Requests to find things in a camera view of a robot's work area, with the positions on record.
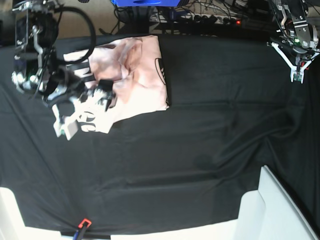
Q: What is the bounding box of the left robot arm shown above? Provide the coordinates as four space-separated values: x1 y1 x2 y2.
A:
268 0 320 61

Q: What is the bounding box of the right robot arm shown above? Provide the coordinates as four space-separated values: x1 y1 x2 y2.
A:
11 0 117 111

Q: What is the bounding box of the black table cloth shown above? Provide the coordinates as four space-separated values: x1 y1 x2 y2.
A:
0 35 320 236

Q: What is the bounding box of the red black clamp bottom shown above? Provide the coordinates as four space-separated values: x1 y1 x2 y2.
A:
72 218 92 240

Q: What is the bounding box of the white camera bracket right arm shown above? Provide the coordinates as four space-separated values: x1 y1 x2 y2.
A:
51 99 79 141

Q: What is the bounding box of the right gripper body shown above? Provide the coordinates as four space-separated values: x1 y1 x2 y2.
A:
41 67 99 108

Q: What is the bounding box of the black power strip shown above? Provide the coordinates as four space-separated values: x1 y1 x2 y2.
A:
149 13 242 26

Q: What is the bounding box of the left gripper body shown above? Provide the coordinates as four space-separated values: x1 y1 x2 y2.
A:
277 34 320 60

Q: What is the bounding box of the pink T-shirt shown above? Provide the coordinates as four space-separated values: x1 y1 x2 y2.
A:
58 35 169 134

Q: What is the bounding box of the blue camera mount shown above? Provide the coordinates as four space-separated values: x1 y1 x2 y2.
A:
111 0 180 7

